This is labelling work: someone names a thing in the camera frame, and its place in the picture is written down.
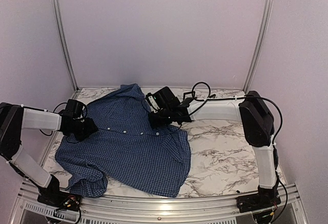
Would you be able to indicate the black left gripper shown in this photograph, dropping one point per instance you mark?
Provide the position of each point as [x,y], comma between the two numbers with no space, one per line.
[90,130]

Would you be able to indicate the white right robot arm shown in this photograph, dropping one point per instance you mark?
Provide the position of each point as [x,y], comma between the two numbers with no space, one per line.
[250,110]

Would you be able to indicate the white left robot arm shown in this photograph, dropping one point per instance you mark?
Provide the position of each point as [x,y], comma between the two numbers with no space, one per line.
[19,127]

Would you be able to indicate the black open display box left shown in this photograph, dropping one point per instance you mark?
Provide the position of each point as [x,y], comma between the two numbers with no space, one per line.
[189,94]

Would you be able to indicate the black wrist camera on right gripper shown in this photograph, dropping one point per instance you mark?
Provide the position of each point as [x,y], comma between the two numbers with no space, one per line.
[152,103]

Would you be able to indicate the aluminium front frame rail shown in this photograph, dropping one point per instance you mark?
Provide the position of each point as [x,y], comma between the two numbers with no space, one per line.
[123,209]

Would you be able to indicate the blue plaid shirt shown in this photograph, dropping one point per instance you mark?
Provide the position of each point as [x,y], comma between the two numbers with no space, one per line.
[125,148]

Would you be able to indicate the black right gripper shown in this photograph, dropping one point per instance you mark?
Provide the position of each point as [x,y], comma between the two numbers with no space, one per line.
[154,123]

